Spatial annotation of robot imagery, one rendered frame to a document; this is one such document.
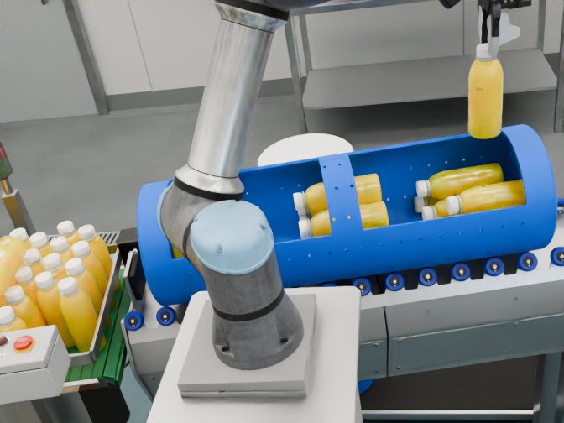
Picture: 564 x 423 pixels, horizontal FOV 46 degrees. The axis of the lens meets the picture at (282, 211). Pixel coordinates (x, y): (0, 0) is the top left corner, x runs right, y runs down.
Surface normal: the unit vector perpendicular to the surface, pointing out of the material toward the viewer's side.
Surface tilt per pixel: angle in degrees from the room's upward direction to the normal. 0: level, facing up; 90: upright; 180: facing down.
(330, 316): 0
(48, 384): 90
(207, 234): 6
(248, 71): 84
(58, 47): 90
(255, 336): 71
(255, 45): 87
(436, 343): 110
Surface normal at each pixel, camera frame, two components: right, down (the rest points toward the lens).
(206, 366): -0.18, -0.84
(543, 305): 0.00, 0.22
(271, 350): 0.32, 0.15
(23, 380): 0.05, 0.54
